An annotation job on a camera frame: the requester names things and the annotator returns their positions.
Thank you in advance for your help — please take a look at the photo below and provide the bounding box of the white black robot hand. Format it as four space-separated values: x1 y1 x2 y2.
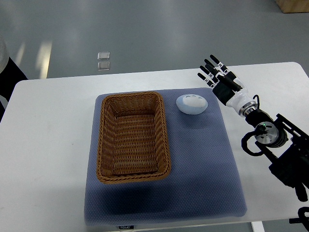
197 55 256 115

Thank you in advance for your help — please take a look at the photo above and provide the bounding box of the blue plush toy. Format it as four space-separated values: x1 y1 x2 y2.
176 94 208 115

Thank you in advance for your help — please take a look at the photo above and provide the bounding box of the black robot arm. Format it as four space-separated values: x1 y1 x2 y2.
198 56 309 227

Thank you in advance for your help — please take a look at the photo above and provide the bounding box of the brown wicker basket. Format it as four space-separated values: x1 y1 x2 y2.
96 91 171 184

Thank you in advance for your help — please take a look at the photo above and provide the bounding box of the wooden box corner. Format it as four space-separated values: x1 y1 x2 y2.
275 0 309 14

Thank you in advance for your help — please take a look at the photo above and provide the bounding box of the blue-grey cushion mat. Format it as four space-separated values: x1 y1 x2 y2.
84 88 247 226

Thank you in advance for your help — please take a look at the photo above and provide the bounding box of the upper metal floor plate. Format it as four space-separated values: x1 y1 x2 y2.
97 52 110 60

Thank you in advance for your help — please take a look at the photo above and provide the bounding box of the metal floor plate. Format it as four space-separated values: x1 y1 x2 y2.
97 52 110 60
98 61 111 71

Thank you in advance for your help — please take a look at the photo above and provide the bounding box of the lower metal floor plate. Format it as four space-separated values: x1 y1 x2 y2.
98 61 111 71

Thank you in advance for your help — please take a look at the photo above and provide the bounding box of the white table leg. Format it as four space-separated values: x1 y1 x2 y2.
251 221 265 232

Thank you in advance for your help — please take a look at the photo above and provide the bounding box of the dark object at left edge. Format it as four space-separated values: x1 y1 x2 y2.
0 38 29 123

